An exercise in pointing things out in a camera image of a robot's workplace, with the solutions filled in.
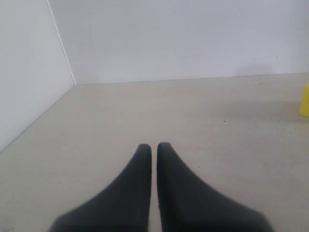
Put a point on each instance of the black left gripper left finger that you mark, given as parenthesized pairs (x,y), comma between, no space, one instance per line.
(123,206)

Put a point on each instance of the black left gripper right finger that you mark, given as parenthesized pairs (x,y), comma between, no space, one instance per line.
(187,204)

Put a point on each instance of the yellow cube block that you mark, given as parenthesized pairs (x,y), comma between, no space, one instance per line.
(304,106)

